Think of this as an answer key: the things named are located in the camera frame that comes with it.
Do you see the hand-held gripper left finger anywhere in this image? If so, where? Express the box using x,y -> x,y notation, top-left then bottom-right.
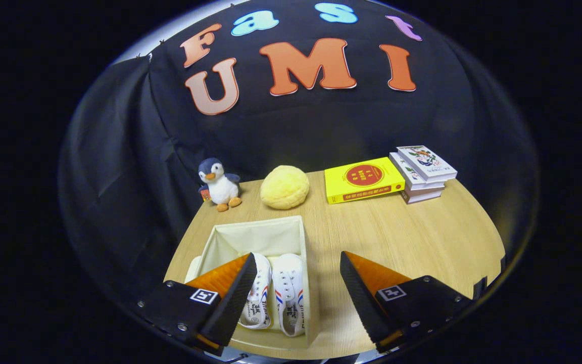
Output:
137,253 -> 258,357

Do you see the white book with bird cover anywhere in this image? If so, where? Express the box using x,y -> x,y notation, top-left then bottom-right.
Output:
397,146 -> 458,183

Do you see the beige fabric storage box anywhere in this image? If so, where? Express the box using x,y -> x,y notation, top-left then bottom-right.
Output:
184,215 -> 320,349

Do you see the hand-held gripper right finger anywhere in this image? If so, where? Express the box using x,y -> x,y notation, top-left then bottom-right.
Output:
340,251 -> 473,353

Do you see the yellow round plush toy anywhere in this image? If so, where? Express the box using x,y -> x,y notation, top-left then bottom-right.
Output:
260,165 -> 310,210

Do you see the white canvas shoe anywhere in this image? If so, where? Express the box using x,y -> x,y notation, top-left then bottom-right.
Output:
238,253 -> 273,330
272,253 -> 306,337

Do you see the yellow book with red circle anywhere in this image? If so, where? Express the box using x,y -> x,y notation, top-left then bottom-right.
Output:
324,157 -> 406,205

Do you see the penguin plush toy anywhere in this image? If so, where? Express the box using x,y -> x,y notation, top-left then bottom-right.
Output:
198,158 -> 243,212

